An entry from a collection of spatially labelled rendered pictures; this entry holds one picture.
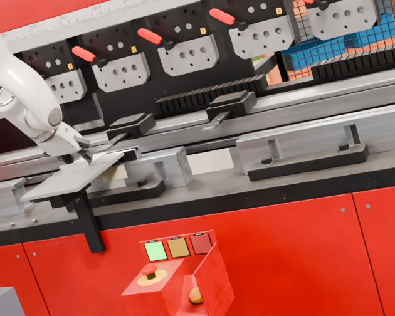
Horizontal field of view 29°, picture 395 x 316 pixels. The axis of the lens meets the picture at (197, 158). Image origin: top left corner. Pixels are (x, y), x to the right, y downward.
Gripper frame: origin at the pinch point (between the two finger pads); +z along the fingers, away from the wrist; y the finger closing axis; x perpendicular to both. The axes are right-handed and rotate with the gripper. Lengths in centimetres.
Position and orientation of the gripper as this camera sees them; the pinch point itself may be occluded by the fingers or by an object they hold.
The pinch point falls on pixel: (78, 157)
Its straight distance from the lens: 215.3
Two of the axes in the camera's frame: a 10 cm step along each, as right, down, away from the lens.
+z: 4.4, 4.8, 7.6
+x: -0.7, 8.6, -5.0
